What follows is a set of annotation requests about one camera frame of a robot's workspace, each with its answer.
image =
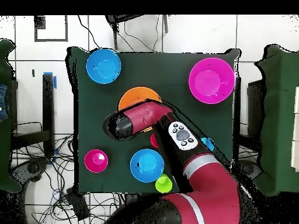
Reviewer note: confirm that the large pink bowl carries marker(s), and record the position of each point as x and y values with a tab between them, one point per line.
211	80

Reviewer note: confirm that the orange bowl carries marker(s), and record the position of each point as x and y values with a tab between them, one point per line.
137	95

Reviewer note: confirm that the small pink-red bowl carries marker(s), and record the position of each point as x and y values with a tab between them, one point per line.
95	161

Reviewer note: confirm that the red cup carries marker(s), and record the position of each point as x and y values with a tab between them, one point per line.
153	141

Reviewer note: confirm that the green cup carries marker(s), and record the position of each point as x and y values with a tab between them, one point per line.
163	184

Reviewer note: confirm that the blue tape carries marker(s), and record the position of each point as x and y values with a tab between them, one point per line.
55	82

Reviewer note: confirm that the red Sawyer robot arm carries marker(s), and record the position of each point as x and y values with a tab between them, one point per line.
147	116

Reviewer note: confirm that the blue cup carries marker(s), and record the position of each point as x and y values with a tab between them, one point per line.
208	142

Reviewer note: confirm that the black power strip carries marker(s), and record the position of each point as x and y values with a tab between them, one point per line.
78	205

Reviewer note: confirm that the dark green tablecloth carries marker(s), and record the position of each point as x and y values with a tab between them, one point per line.
98	121

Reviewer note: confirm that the black swivel chair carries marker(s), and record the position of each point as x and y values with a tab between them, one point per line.
32	168
247	169

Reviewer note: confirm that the white box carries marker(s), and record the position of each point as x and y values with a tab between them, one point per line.
296	130

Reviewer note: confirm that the black table frame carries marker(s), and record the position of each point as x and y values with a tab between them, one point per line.
48	105

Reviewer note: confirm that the blue bowl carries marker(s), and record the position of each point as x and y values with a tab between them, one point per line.
103	66
147	165

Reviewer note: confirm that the blue denim fabric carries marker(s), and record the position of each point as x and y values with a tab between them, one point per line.
3	102

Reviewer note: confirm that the green side table cloth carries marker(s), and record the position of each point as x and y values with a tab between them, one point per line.
278	116
4	151

